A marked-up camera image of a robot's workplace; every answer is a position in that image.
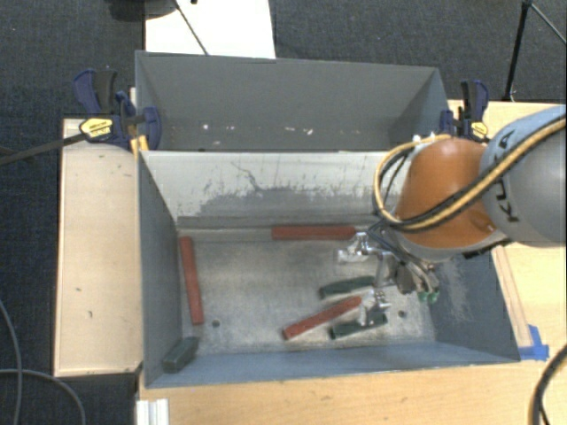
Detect red-brown flat block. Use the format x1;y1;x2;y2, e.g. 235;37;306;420
178;236;206;327
281;295;364;342
270;224;358;241

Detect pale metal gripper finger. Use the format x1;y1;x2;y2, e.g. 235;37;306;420
337;231;384;264
361;289;392;327

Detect dark green flat block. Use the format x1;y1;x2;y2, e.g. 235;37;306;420
160;336;201;375
328;311;389;341
318;275;377;300

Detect pale wood board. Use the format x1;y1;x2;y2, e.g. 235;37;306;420
52;117;145;378

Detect grey metal bin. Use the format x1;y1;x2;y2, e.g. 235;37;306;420
134;50;522;390

